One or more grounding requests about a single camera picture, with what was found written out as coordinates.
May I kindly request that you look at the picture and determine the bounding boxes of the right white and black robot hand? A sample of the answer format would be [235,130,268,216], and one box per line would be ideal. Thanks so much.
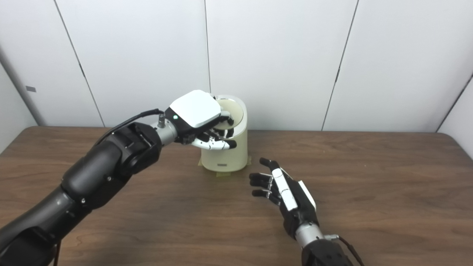
[249,158,319,239]

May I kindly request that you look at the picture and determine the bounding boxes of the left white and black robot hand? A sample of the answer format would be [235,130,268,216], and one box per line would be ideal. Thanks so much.
[165,90,237,151]

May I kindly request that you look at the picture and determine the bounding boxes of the cream round bin lid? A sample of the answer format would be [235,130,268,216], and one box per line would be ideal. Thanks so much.
[218,99,244,130]

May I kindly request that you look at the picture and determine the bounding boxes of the cream-colored round bin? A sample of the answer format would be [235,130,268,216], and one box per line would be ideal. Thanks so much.
[200,95,248,173]

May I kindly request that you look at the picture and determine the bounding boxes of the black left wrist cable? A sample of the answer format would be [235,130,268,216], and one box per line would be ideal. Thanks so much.
[94,109,166,146]

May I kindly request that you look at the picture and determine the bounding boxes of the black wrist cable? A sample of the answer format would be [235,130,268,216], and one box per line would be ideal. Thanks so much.
[94,109,166,146]
[324,234,364,266]

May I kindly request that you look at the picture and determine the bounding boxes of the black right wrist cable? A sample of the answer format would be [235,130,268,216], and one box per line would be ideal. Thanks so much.
[324,234,364,266]

